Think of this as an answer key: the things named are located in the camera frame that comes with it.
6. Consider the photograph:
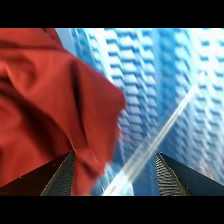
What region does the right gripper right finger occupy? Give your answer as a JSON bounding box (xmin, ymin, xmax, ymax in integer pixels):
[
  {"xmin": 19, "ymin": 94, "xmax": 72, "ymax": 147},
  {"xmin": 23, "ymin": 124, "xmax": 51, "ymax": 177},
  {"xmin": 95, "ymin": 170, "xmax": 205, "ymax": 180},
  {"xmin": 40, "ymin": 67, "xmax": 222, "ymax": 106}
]
[{"xmin": 154, "ymin": 152, "xmax": 224, "ymax": 197}]

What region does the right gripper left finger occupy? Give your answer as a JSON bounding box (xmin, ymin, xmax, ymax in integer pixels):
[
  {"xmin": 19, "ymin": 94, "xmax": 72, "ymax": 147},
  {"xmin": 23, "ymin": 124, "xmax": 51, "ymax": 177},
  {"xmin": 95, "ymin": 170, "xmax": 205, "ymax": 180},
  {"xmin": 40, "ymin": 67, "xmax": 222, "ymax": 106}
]
[{"xmin": 0, "ymin": 150, "xmax": 76, "ymax": 197}]

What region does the red garment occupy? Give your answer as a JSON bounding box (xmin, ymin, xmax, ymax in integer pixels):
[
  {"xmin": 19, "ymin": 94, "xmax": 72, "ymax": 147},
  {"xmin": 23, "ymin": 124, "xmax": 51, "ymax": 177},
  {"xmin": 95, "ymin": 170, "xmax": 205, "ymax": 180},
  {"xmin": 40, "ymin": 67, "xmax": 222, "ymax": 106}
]
[{"xmin": 0, "ymin": 27, "xmax": 127, "ymax": 197}]

